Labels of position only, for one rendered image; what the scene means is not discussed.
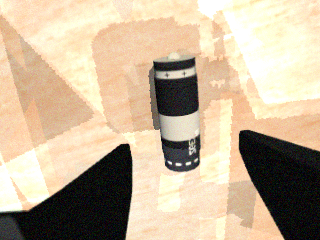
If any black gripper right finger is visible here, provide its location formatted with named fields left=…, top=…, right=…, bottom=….
left=239, top=130, right=320, bottom=240

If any black cylindrical battery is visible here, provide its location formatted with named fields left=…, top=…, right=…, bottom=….
left=153, top=52, right=201, bottom=173

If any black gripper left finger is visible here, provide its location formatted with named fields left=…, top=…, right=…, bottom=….
left=0, top=143, right=133, bottom=240

